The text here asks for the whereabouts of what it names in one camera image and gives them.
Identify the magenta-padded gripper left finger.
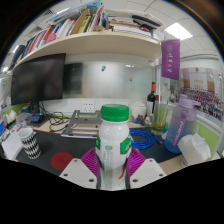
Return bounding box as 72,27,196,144
59,147,101,190

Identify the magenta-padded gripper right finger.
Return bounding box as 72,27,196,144
125,147,167,190

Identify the white bottle with green cap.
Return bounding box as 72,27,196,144
94,103,133,191

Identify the purple translucent water jug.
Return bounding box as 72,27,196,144
164,94,202,154

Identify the flat round red coaster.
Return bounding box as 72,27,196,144
50,151,74,172

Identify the black desk mat red edge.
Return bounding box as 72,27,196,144
14,128,181,176

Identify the grey metal laptop stand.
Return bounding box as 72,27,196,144
60,109,103,139

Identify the green drinking glass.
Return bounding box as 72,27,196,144
151,101,170,137

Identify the white tissue pack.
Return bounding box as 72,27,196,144
177,133,212,168

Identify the black and white patterned mug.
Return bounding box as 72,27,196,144
17,127,42,160

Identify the dark wine bottle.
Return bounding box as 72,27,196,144
146,81,157,115

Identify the small blue device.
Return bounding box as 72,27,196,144
30,112,45,124

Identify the clear plastic box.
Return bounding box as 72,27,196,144
15,112,34,126

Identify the white handwritten paper sheet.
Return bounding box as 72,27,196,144
0,131,24,162

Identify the group photo poster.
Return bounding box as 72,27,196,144
179,67,224,123

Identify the black computer monitor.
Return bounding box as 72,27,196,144
10,53,67,107

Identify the purple pennant flag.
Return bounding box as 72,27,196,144
160,38,182,81

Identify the wooden shelf with books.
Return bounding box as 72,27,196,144
8,0,166,73

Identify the rectangular ceiling light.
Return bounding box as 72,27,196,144
164,21,194,41

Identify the coiled blue cable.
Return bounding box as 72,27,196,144
129,129,163,150

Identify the black cable bundle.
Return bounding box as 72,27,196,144
38,101,73,134

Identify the white wall outlet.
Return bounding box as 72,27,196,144
80,101,96,114

